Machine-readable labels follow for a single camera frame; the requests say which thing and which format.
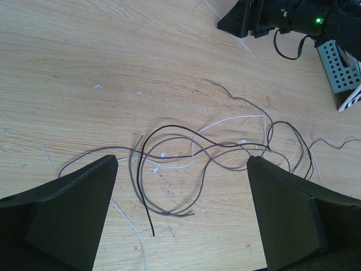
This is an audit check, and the grey wire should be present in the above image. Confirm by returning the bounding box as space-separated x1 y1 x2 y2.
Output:
128 82 305 218

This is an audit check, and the black white striped cloth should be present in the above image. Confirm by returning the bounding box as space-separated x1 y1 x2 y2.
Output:
337 45 360 112

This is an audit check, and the white zip tie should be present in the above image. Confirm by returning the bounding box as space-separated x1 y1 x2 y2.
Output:
202 0 256 59

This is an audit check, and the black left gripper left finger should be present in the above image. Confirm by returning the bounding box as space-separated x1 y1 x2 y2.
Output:
1 155 118 270

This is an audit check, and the light blue perforated basket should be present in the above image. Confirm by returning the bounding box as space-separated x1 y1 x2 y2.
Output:
317 40 360 94

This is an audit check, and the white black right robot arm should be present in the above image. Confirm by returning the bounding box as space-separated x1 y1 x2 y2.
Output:
217 0 360 59

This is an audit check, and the black wire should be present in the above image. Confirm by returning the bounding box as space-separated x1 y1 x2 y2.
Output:
136 121 314 237

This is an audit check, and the purple wire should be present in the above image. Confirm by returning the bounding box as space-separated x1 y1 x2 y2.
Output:
58 137 361 178

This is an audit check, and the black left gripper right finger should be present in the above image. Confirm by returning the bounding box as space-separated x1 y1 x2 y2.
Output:
247 156 360 270

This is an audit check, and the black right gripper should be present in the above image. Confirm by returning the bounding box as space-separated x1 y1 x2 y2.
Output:
217 0 293 38

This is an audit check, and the white wire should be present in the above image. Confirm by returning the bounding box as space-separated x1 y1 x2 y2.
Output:
109 115 323 271

